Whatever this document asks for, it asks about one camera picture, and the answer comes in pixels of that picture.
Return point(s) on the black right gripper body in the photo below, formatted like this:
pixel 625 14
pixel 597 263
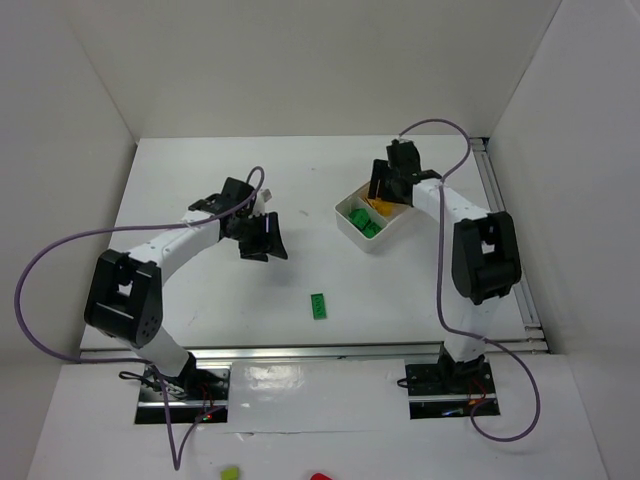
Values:
pixel 388 181

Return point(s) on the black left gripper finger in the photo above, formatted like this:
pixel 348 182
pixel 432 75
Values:
pixel 276 246
pixel 254 250

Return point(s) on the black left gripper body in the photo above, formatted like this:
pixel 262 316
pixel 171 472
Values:
pixel 257 236

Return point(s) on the yellow two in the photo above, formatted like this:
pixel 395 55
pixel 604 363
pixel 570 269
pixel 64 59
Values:
pixel 383 208

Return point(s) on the white divided plastic container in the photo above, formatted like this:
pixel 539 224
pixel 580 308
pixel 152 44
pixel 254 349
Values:
pixel 390 226

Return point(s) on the green and cream lego pair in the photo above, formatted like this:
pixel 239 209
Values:
pixel 359 218

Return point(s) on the dark green lego plate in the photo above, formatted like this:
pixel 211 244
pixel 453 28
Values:
pixel 318 306

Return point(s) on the green lego brick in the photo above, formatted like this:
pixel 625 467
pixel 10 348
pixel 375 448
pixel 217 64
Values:
pixel 371 230

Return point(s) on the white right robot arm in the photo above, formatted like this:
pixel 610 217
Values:
pixel 478 259

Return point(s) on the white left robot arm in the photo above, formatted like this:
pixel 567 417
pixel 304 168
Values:
pixel 125 300

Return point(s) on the lime green block foreground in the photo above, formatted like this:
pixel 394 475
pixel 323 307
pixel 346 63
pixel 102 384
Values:
pixel 230 473

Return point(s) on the red object foreground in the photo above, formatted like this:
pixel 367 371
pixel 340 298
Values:
pixel 321 476

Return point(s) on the aluminium rail right side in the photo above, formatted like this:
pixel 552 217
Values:
pixel 509 265

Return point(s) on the aluminium rail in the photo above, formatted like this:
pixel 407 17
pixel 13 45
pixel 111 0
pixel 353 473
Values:
pixel 310 352
pixel 509 265

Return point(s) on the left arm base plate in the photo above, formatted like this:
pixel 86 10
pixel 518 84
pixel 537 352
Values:
pixel 210 402

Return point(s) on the aluminium rail front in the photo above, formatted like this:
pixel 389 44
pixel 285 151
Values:
pixel 310 352

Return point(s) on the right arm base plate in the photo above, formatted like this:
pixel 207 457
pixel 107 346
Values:
pixel 431 397

